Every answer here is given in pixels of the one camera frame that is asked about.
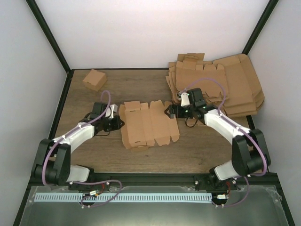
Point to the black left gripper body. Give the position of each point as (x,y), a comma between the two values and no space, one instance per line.
(111,126)

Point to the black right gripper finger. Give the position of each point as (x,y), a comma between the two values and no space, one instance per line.
(170,108)
(170,113)

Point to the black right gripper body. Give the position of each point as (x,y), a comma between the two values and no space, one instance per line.
(185,114)

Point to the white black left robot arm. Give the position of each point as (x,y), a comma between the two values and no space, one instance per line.
(52,163)

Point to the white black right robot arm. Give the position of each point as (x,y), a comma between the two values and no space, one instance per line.
(249,152)

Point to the folded small cardboard box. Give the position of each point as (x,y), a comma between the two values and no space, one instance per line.
(94,80)

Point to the stack of flat cardboard boxes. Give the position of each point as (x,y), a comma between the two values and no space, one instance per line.
(231,81)

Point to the grey metal front plate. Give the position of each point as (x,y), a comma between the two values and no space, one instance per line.
(246,206)

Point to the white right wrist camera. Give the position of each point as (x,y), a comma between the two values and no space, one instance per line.
(183,97)

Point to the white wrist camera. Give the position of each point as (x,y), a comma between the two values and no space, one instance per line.
(112,109)
(183,97)

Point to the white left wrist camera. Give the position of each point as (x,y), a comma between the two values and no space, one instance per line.
(112,109)

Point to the black aluminium frame rail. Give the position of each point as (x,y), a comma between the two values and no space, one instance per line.
(198,181)

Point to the light blue slotted cable duct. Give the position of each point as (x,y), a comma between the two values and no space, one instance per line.
(125,197)

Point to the black right frame post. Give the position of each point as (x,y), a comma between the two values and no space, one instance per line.
(260,25)

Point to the black frame post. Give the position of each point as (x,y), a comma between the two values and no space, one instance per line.
(260,25)
(47,32)

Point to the black left frame post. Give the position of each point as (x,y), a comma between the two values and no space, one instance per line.
(47,32)

